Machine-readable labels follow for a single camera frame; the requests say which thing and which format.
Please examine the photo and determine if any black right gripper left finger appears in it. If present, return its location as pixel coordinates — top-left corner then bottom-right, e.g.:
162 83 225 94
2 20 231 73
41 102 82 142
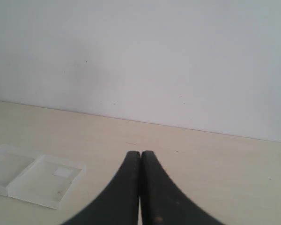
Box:
63 151 141 225

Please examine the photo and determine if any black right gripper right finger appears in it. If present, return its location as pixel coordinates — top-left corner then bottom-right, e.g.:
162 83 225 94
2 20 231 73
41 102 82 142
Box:
140 150 222 225

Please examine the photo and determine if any clear plastic hinged case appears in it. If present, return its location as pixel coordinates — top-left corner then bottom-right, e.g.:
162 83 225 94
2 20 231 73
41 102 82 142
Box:
0 144 86 210

